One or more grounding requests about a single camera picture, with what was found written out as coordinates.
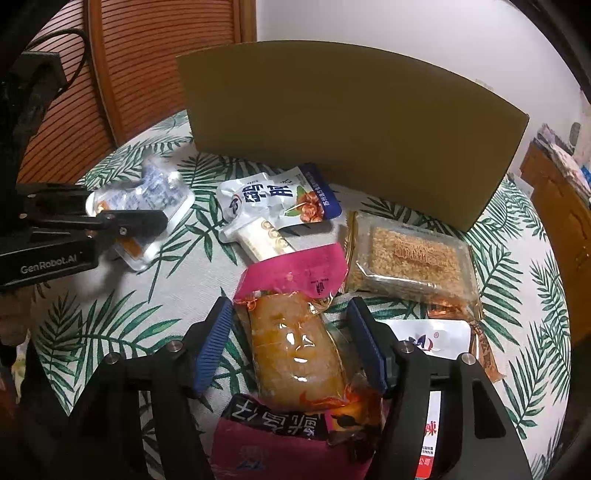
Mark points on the wooden cabinet desk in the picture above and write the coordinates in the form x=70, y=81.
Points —
x=563, y=221

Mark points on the wooden slatted door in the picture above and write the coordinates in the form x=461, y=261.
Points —
x=152, y=69

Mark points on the grey wall device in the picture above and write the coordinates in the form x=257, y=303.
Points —
x=575, y=134

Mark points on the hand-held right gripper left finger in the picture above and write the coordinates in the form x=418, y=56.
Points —
x=214, y=346

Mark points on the white blue nut print pouch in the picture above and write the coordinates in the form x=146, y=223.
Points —
x=258, y=198

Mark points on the brown cardboard box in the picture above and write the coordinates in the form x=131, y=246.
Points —
x=346, y=129

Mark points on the green leaf print tablecloth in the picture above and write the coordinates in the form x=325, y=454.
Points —
x=152, y=295

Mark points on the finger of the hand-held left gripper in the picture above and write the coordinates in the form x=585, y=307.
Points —
x=138, y=220
x=51, y=201

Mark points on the clear blue white snack packet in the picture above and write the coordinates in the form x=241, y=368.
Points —
x=152, y=189

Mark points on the pile of assorted household items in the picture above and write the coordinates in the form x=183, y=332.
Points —
x=561, y=154

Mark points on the white stick packet gold circles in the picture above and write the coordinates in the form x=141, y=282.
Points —
x=263, y=237

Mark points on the white red label packet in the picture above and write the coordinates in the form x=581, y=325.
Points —
x=443, y=337

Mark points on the copper foil snack packet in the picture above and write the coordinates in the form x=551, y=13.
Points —
x=487, y=355

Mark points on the clear sesame cake packet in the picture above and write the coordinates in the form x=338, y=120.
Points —
x=415, y=258

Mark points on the pink clear sausage packet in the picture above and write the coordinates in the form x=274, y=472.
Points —
x=286, y=341

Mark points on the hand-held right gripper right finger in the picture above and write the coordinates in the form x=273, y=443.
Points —
x=367, y=350

